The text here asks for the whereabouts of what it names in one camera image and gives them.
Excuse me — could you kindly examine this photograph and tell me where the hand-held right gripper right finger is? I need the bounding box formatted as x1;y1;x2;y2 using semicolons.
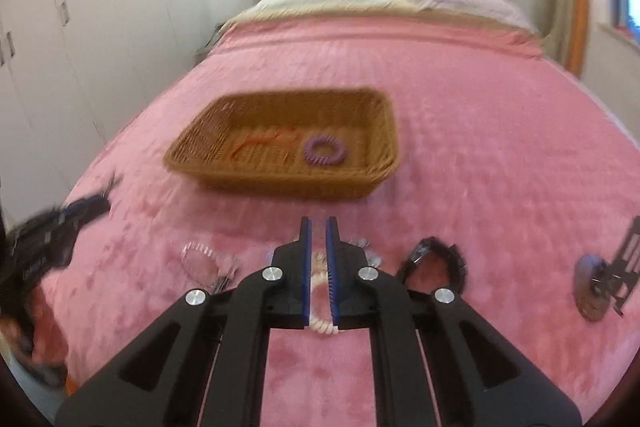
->
325;216;583;427

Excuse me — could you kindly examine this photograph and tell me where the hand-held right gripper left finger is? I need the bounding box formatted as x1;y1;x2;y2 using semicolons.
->
54;216;313;427

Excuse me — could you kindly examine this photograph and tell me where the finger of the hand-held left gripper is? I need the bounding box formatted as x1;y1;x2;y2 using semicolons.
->
98;174;124;202
60;194;112;233

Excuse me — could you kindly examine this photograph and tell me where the crystal bracelet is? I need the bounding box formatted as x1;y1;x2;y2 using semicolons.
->
344;237;386;270

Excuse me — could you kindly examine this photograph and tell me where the white spiral hair tie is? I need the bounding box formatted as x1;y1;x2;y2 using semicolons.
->
310;252;342;337

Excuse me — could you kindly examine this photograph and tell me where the brown wicker basket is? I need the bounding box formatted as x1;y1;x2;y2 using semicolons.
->
164;87;401;202

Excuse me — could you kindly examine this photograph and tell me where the clear beaded bracelet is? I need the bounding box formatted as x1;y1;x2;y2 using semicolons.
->
181;241;242;293

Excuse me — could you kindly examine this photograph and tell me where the black wristwatch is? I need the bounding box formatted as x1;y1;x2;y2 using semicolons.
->
397;237;468;294

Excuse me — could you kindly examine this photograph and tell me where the orange red hair accessory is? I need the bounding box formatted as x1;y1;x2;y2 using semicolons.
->
237;131;297;160

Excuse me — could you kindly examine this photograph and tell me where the white wardrobe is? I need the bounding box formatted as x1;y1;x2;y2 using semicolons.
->
0;0;211;218

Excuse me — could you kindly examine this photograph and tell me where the pink blanket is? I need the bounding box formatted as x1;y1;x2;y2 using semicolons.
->
30;14;640;427

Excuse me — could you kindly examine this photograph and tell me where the beige bed sheet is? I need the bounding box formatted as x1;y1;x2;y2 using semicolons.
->
220;0;416;28

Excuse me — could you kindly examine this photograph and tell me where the purple spiral hair tie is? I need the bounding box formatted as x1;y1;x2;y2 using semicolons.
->
301;134;351;168

